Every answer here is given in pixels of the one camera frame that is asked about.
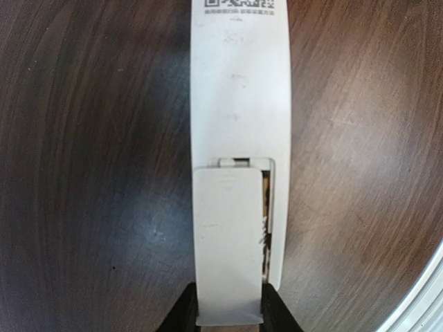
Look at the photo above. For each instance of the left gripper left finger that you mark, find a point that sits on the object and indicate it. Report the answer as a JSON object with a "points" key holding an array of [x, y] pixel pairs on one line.
{"points": [[183, 315]]}

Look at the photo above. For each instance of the white battery cover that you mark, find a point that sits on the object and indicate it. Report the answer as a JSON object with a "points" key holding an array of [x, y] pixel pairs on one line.
{"points": [[227, 216]]}

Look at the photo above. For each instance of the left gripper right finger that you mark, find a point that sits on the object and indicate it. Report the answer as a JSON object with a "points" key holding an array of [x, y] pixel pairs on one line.
{"points": [[276, 315]]}

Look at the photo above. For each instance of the front aluminium rail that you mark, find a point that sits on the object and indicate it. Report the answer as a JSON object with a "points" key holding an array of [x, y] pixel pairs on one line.
{"points": [[421, 309]]}

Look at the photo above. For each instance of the white remote control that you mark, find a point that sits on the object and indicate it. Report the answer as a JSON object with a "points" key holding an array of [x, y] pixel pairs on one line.
{"points": [[240, 98]]}

